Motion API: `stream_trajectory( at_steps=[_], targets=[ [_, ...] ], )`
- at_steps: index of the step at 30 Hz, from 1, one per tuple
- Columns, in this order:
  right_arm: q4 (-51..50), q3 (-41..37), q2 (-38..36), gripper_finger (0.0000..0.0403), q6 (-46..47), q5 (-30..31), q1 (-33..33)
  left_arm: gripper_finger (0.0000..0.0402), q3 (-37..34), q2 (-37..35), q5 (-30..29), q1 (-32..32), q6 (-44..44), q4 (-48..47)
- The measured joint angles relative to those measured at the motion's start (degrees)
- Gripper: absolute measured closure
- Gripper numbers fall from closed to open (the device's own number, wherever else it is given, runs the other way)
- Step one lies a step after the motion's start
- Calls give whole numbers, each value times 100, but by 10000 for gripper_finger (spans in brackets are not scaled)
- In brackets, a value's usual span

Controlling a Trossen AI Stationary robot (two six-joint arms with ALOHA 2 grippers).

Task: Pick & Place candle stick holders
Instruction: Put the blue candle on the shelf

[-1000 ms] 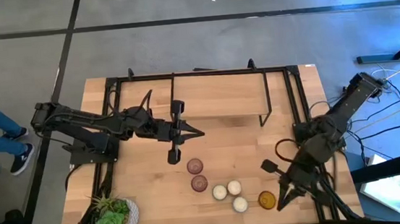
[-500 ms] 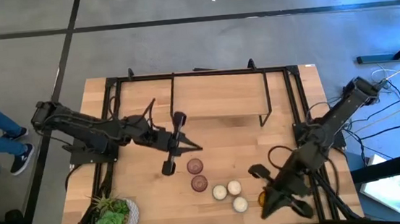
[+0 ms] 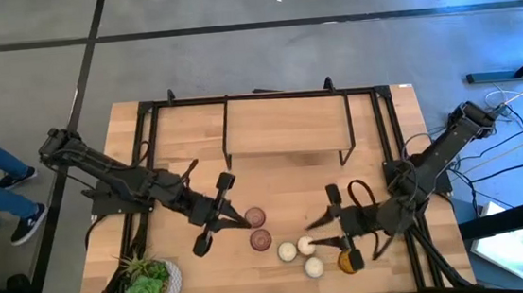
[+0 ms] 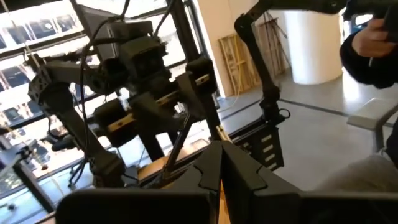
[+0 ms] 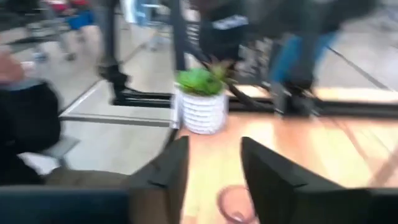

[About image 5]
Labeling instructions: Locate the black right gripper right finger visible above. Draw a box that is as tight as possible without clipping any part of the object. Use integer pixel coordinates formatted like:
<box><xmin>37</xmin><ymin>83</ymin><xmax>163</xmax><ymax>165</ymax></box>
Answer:
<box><xmin>241</xmin><ymin>136</ymin><xmax>371</xmax><ymax>224</ymax></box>

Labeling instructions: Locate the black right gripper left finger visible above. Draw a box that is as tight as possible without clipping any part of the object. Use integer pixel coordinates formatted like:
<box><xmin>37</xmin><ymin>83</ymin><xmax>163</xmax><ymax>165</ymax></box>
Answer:
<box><xmin>128</xmin><ymin>135</ymin><xmax>190</xmax><ymax>224</ymax></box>

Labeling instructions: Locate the pink ribbed glass candle holder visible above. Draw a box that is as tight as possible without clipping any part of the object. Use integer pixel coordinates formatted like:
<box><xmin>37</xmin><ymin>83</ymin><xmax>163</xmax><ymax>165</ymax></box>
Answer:
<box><xmin>216</xmin><ymin>184</ymin><xmax>259</xmax><ymax>224</ymax></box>

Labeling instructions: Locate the person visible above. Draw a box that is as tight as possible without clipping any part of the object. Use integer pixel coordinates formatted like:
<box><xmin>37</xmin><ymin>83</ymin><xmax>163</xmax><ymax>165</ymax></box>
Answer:
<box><xmin>0</xmin><ymin>51</ymin><xmax>63</xmax><ymax>186</ymax></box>
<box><xmin>269</xmin><ymin>30</ymin><xmax>338</xmax><ymax>91</ymax></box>

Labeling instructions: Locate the green succulent in white pot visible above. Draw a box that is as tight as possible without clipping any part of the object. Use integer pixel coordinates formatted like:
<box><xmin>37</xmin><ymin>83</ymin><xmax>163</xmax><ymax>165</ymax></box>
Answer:
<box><xmin>174</xmin><ymin>58</ymin><xmax>237</xmax><ymax>135</ymax></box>

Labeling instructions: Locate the black floor stand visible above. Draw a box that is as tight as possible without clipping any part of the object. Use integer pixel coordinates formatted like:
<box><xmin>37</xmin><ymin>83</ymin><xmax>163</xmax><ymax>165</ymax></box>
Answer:
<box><xmin>98</xmin><ymin>0</ymin><xmax>172</xmax><ymax>109</ymax></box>

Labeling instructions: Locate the blue chair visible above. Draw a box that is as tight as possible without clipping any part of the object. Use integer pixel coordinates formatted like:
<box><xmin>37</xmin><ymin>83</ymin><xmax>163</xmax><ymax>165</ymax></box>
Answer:
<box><xmin>63</xmin><ymin>9</ymin><xmax>96</xmax><ymax>32</ymax></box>

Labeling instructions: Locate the black aluminium table frame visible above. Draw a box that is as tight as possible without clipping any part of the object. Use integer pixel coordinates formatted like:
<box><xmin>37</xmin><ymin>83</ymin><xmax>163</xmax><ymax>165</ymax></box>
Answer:
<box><xmin>169</xmin><ymin>0</ymin><xmax>398</xmax><ymax>130</ymax></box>

